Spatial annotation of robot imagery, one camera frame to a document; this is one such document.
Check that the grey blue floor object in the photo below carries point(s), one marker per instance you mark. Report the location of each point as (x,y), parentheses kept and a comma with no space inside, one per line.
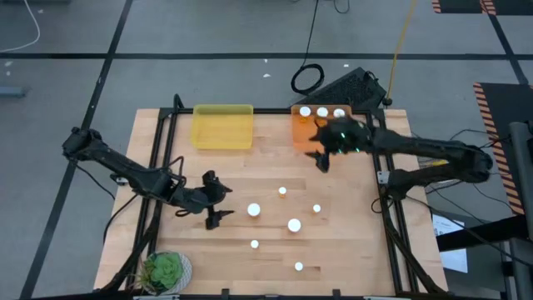
(8,91)

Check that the orange translucent plastic bin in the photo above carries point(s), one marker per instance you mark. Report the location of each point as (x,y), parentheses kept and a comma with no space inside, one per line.
(302,133)

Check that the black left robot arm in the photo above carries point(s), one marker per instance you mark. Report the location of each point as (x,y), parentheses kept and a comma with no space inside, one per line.
(125,168)

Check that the white mounting bracket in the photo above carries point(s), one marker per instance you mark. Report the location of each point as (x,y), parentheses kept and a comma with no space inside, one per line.
(121,180)
(383,177)

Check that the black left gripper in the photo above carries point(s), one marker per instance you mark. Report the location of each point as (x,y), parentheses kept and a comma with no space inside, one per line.
(195,201)

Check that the black hazard striped mat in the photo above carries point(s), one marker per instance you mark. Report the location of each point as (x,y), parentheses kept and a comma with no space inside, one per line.
(508,104)
(462,5)

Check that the white paper sheet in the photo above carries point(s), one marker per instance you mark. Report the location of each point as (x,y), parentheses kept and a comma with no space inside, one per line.
(456,260)

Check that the black metal beam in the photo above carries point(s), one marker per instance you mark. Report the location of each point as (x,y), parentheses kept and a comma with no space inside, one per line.
(479,233)

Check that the yellow translucent plastic bin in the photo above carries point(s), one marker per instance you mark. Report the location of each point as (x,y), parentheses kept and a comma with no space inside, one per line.
(222,129)

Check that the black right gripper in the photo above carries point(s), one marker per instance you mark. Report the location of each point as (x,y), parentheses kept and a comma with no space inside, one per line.
(347,135)

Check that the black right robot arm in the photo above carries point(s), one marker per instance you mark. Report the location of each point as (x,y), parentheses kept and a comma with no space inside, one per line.
(416,146)

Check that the narrow amber pill bottle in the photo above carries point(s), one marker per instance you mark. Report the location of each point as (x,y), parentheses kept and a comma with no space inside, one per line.
(317,208)
(298,266)
(282,191)
(254,244)
(339,113)

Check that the grey metal post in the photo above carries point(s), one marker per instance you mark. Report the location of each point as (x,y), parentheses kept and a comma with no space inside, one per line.
(520,187)

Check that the black aluminium rig frame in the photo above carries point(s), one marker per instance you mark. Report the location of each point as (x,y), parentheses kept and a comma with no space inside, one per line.
(270,111)

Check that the green succulent in pot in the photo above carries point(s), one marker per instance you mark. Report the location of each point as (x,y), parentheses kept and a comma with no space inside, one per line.
(164,273)

